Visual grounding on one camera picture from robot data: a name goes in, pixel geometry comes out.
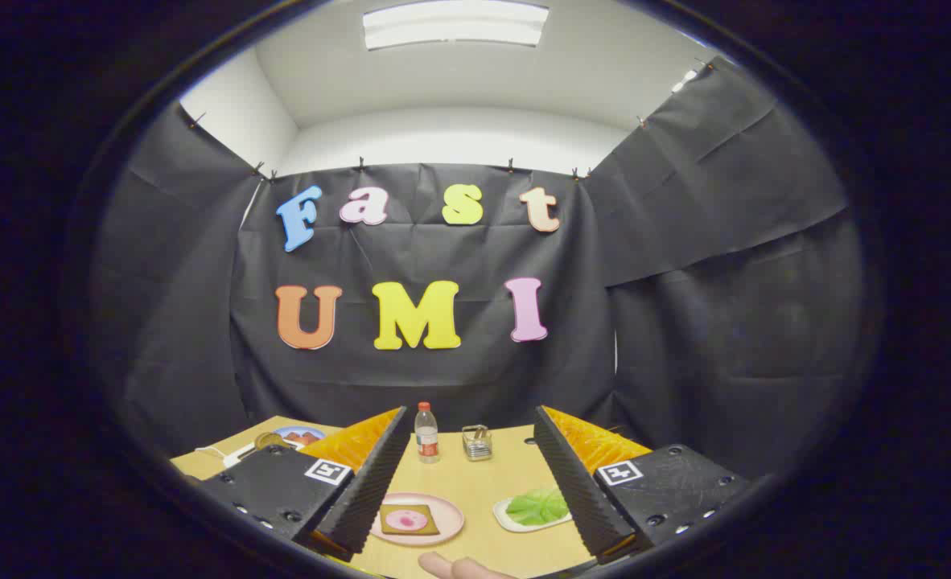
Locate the ceiling light panel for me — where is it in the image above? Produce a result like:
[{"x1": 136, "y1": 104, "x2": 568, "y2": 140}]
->
[{"x1": 363, "y1": 0, "x2": 550, "y2": 51}]

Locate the glass utensil holder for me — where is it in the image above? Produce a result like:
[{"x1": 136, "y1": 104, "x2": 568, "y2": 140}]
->
[{"x1": 462, "y1": 425, "x2": 493, "y2": 462}]

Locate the small white dish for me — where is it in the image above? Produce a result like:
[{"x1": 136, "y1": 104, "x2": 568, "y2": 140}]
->
[{"x1": 492, "y1": 491, "x2": 573, "y2": 533}]

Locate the pink plate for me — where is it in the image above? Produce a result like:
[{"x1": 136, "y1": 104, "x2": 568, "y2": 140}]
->
[{"x1": 369, "y1": 492, "x2": 466, "y2": 547}]

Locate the blue plate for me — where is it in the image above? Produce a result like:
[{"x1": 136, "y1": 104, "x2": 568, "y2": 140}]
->
[{"x1": 274, "y1": 425, "x2": 326, "y2": 448}]

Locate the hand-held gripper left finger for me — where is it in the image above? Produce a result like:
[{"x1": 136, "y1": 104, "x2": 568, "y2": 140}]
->
[{"x1": 200, "y1": 406, "x2": 412, "y2": 564}]

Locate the green lettuce leaf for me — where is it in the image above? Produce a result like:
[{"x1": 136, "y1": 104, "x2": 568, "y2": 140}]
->
[{"x1": 506, "y1": 487, "x2": 570, "y2": 527}]

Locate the clear plastic water bottle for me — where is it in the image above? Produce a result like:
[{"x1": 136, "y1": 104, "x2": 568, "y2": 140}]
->
[{"x1": 415, "y1": 402, "x2": 441, "y2": 465}]

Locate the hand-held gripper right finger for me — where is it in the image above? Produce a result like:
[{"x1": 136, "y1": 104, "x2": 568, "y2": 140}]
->
[{"x1": 533, "y1": 405, "x2": 754, "y2": 565}]

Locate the square bread slice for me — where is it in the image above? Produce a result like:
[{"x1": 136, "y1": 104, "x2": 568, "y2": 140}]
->
[{"x1": 379, "y1": 503, "x2": 440, "y2": 537}]

